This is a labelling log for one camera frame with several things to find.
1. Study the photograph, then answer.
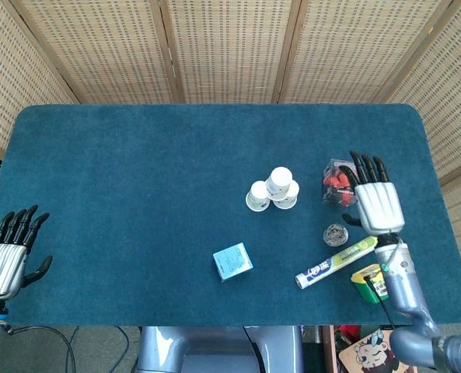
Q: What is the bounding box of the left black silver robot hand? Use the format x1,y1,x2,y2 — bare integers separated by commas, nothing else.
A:
0,204,54,300

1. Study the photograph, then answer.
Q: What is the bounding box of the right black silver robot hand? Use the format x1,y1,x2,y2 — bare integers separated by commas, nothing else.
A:
338,150,406,235

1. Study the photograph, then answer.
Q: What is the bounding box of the white printed paper cup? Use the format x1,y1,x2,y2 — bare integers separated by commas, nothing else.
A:
264,166,294,202
272,182,301,210
245,180,271,212

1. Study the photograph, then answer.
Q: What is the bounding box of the clear box of red clips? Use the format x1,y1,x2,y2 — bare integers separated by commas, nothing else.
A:
322,158,359,207

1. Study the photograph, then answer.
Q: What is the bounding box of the round clear paperclip tin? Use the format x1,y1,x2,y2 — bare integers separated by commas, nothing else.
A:
323,223,349,248

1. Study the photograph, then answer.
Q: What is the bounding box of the cling film roll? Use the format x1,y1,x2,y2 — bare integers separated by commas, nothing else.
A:
295,235,379,291

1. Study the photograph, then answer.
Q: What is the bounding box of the green tub with yellow lid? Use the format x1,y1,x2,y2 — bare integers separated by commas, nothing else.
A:
350,263,390,305

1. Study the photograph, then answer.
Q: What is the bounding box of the cartoon printed cardboard box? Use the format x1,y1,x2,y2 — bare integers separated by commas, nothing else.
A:
337,329,417,373

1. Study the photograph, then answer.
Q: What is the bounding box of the light blue cardboard box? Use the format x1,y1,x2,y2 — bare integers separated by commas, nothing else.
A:
212,242,253,284

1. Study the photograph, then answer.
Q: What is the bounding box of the dark teal table mat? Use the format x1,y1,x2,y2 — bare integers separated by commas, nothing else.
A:
0,103,461,326

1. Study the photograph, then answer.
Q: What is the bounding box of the woven bamboo folding screen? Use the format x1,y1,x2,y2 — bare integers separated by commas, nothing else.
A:
0,0,461,288

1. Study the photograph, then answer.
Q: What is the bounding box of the grey robot torso base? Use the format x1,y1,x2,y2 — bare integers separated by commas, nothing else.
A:
136,325,305,373

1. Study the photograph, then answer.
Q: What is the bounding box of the black floor cable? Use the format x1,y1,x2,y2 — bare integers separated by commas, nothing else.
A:
4,324,79,373

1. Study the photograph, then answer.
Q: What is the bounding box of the blue floor cable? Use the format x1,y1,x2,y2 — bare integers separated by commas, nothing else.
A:
65,326,131,373

